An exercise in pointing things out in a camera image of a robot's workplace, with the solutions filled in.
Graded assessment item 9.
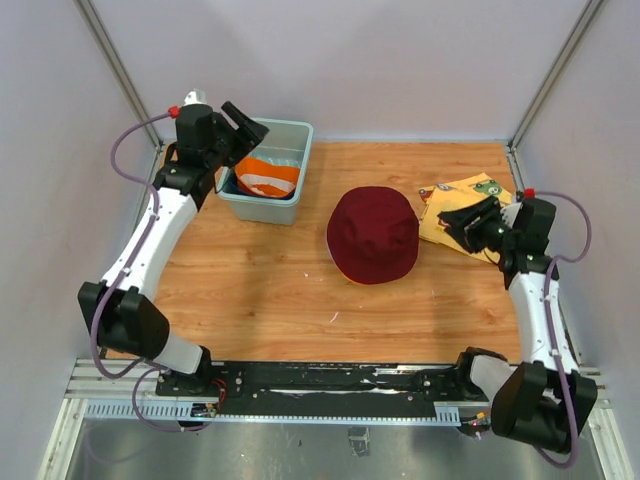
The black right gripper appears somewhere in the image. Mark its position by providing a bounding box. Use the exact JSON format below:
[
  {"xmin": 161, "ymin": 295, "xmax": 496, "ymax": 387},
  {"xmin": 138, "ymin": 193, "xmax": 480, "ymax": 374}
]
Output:
[{"xmin": 438, "ymin": 196, "xmax": 518, "ymax": 254}]

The orange bucket hat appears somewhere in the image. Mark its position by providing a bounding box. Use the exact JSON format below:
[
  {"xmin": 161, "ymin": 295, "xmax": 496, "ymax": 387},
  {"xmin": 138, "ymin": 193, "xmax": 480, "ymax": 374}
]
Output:
[{"xmin": 234, "ymin": 157, "xmax": 300, "ymax": 189}]

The dark maroon bucket hat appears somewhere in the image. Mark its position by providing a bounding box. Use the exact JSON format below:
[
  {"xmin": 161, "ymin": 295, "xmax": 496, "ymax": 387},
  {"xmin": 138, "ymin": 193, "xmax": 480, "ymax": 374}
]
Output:
[{"xmin": 326, "ymin": 186, "xmax": 419, "ymax": 285}]

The yellow bucket hat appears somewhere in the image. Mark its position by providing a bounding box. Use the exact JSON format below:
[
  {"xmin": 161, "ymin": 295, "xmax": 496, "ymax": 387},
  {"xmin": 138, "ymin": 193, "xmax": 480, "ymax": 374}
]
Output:
[{"xmin": 343, "ymin": 274, "xmax": 364, "ymax": 285}]

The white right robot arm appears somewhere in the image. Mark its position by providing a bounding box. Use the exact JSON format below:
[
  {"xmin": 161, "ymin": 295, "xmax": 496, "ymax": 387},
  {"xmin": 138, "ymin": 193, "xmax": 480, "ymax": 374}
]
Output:
[{"xmin": 438, "ymin": 190, "xmax": 598, "ymax": 468}]

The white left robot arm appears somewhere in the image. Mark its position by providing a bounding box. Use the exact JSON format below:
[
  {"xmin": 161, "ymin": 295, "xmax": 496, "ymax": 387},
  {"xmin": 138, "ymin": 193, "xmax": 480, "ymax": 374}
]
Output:
[{"xmin": 78, "ymin": 92, "xmax": 269, "ymax": 396}]

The yellow cartoon print cloth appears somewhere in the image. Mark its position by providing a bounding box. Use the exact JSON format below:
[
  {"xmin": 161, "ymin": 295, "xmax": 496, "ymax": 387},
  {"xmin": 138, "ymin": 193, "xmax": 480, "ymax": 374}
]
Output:
[{"xmin": 417, "ymin": 172, "xmax": 516, "ymax": 264}]

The light teal plastic bin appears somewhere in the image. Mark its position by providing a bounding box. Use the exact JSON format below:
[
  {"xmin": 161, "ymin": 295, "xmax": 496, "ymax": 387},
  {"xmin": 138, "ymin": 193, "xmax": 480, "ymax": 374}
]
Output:
[{"xmin": 218, "ymin": 118, "xmax": 314, "ymax": 225}]

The blue bucket hat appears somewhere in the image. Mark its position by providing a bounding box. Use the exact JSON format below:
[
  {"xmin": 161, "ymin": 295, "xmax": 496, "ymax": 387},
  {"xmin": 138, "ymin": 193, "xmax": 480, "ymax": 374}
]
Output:
[{"xmin": 231, "ymin": 178, "xmax": 295, "ymax": 200}]

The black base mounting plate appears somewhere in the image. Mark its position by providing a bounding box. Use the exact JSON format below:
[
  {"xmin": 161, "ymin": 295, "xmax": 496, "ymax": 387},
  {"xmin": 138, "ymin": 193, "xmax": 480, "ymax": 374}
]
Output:
[{"xmin": 155, "ymin": 361, "xmax": 487, "ymax": 415}]

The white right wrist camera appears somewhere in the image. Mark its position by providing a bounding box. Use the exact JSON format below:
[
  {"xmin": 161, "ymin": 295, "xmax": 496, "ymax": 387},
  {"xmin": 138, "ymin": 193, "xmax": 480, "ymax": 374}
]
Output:
[{"xmin": 501, "ymin": 188, "xmax": 536, "ymax": 226}]

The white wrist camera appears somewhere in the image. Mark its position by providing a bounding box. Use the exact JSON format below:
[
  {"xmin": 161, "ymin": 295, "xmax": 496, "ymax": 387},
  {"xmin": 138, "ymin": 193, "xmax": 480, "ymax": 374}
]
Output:
[
  {"xmin": 168, "ymin": 89, "xmax": 206, "ymax": 119},
  {"xmin": 501, "ymin": 188, "xmax": 536, "ymax": 226}
]

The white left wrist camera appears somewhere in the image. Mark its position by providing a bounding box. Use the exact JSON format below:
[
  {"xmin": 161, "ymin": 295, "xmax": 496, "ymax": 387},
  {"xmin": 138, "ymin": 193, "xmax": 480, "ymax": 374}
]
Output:
[{"xmin": 168, "ymin": 89, "xmax": 206, "ymax": 119}]

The grey slotted cable duct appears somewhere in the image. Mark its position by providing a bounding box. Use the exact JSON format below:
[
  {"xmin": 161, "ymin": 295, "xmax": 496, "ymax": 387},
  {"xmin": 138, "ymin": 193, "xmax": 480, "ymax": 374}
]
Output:
[{"xmin": 84, "ymin": 399, "xmax": 461, "ymax": 427}]

